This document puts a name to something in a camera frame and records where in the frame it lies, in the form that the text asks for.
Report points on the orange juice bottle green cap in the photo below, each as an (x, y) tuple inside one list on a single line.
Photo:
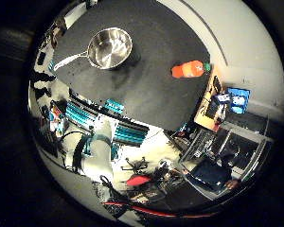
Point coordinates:
[(187, 70)]

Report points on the small teal storage bin rack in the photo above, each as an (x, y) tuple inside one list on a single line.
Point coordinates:
[(114, 106)]

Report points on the black office chair base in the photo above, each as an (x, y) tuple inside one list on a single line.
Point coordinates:
[(135, 164)]

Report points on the red chair seat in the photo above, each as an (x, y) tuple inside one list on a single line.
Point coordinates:
[(138, 180)]

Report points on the stainless steel frying pan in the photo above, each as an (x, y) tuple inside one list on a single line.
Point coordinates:
[(110, 47)]

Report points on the person in dark blue shirt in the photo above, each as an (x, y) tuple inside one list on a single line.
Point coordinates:
[(211, 174)]

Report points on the metal frame table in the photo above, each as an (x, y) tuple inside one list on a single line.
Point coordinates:
[(243, 143)]

